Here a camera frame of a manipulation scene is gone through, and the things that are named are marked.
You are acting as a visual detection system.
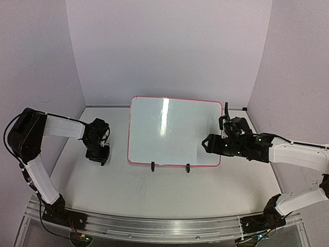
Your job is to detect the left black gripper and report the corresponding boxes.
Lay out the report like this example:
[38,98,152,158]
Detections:
[83,138,110,162]

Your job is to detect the pink framed whiteboard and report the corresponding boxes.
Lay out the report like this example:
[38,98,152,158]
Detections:
[127,96,224,167]

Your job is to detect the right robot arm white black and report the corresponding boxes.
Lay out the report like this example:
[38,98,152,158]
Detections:
[202,116,328,233]

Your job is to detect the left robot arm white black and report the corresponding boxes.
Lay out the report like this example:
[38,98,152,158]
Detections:
[3,108,111,230]

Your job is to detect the left base circuit board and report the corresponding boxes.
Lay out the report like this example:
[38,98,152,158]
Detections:
[69,231,93,243]

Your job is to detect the base circuit board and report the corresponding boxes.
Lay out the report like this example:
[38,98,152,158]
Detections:
[69,231,93,243]
[237,228,273,244]

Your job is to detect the right base circuit board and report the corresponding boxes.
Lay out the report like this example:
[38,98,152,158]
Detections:
[237,228,273,244]

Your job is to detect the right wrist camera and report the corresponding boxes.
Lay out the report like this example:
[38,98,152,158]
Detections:
[218,115,230,131]

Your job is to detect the aluminium front rail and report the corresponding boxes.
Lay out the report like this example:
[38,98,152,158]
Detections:
[24,209,303,244]

